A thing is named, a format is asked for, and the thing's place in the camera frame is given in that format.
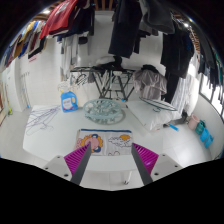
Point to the round pale blue peg hanger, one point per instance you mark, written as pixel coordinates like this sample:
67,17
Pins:
103,111

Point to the black folding drying rack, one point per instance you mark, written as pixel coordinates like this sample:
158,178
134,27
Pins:
108,81

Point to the white pillow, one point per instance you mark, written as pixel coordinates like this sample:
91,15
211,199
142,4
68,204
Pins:
150,116

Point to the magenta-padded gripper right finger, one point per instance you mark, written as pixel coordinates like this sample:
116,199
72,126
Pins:
146,159

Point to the grey garment on rack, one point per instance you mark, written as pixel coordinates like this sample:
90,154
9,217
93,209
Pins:
150,83

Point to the blue plastic container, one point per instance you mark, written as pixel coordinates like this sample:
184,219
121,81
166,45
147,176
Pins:
204,135
209,141

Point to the blue detergent bottle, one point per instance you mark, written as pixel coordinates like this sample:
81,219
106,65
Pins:
69,101

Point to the teal plastic container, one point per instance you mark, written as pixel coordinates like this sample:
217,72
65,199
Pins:
200,127

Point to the colourful hanging clothes row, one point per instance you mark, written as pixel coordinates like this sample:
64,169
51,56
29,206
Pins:
58,16

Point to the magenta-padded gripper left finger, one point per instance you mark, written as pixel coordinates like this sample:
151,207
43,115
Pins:
77,159

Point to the clothes pile on rack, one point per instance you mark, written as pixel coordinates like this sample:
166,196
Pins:
108,60

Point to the white hanging garments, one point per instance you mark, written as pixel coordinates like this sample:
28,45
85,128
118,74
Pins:
70,53

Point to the dark hanging clothes row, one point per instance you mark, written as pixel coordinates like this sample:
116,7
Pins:
126,26

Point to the green hoop hanger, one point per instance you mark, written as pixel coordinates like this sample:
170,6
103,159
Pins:
159,104

